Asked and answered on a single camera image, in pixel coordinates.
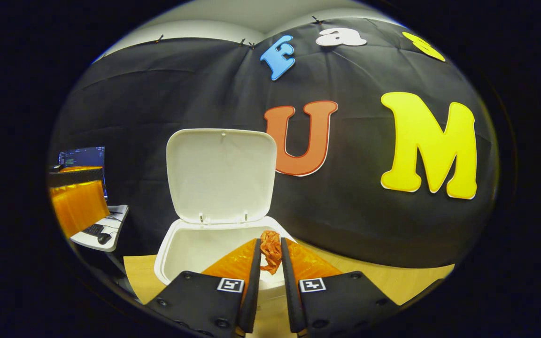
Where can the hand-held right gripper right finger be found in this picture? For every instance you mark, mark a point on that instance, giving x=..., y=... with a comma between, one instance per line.
x=288, y=291

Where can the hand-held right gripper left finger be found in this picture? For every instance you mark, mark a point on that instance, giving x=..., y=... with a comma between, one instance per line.
x=254, y=291

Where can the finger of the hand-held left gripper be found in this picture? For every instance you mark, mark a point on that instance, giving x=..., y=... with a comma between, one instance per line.
x=75, y=177

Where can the orange paper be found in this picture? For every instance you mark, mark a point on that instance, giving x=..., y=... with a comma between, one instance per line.
x=271, y=251

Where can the white desktop garbage bin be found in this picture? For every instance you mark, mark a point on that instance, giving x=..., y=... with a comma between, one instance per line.
x=219, y=173

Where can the wooden desktop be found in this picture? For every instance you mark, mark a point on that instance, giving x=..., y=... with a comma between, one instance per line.
x=406, y=281

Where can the computer screen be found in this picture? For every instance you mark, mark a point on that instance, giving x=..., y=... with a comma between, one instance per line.
x=82, y=157

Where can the black keyboard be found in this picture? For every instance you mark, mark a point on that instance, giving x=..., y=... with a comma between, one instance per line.
x=93, y=230

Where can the white side table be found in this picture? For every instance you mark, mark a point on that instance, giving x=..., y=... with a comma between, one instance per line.
x=115, y=220

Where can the black computer mouse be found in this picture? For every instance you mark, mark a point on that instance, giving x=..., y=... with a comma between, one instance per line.
x=104, y=238

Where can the black backdrop cloth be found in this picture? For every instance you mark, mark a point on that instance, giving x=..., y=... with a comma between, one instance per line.
x=158, y=94

